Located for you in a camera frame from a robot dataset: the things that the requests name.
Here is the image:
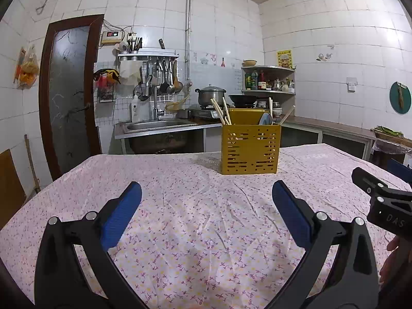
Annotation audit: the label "metal wall utensil rack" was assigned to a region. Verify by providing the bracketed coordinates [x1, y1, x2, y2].
[117, 48, 179, 62]

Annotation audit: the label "black hanging ladle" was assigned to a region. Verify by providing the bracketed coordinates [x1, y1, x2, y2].
[160, 59, 171, 93]

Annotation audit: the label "wooden chopping block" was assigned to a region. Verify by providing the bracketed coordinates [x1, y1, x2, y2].
[371, 130, 412, 149]

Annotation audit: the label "pink floral tablecloth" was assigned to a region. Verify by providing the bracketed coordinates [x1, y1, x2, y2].
[0, 143, 412, 309]

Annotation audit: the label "blue chair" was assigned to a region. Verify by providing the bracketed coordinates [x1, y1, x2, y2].
[386, 158, 412, 185]

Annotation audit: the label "steel sink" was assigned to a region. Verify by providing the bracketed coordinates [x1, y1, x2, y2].
[124, 119, 197, 134]

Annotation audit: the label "green round wall board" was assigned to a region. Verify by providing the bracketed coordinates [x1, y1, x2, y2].
[389, 81, 412, 115]

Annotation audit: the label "green vegetables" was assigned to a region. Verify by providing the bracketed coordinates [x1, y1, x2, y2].
[373, 126, 405, 138]

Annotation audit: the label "yellow perforated utensil holder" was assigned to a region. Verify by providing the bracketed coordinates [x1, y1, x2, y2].
[221, 108, 282, 175]

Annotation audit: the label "bundle of dark chopsticks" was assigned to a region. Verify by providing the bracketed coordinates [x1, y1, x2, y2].
[127, 37, 143, 53]

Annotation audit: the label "person's right hand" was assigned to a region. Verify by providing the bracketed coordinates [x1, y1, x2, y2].
[379, 236, 404, 285]

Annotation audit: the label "plastic bag of oranges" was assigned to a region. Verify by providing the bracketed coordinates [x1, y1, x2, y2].
[12, 45, 40, 90]

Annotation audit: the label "brown bin with plastic liner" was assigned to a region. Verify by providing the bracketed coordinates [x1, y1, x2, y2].
[371, 140, 412, 168]

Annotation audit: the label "yellow hose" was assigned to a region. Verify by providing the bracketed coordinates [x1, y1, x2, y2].
[165, 90, 192, 113]

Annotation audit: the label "white hanging cloth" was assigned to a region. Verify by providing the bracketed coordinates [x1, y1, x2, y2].
[119, 60, 142, 86]

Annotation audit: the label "corner wall shelf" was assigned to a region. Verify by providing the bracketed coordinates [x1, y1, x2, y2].
[241, 65, 297, 96]

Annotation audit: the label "metal faucet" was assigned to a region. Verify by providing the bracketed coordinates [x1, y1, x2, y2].
[151, 87, 165, 122]

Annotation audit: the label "white soap bottle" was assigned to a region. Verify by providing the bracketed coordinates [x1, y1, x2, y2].
[130, 95, 142, 123]

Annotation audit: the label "beige controller box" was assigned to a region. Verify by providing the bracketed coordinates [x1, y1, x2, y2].
[100, 29, 125, 46]

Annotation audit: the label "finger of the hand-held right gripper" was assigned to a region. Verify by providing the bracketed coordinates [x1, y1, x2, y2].
[351, 166, 389, 198]

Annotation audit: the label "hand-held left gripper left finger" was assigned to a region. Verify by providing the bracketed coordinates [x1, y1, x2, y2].
[33, 181, 149, 309]

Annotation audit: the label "steel pot with lid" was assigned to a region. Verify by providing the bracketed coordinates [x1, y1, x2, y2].
[195, 84, 227, 106]

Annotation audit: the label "wire wall basket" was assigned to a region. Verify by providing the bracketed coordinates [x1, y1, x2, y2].
[98, 85, 115, 103]

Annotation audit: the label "brown wooden board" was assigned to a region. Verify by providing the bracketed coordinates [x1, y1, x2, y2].
[0, 149, 27, 230]

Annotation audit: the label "black wok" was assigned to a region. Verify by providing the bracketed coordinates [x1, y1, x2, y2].
[227, 93, 258, 107]

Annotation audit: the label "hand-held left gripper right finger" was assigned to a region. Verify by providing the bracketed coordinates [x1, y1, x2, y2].
[267, 180, 380, 309]

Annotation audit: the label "stack of white bowls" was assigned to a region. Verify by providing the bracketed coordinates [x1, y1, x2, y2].
[257, 99, 284, 117]

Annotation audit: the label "brown framed glass door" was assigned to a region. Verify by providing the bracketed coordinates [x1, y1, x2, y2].
[38, 14, 105, 181]

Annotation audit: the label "red and yellow rubber gloves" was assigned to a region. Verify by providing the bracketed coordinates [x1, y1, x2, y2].
[93, 68, 122, 86]

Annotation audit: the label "wooden tool handle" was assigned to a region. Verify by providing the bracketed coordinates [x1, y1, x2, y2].
[25, 134, 41, 194]

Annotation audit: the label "kitchen counter cabinet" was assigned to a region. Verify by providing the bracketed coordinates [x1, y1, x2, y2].
[279, 115, 378, 162]

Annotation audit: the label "yellow wall poster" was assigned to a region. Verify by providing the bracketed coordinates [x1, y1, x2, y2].
[276, 49, 293, 69]

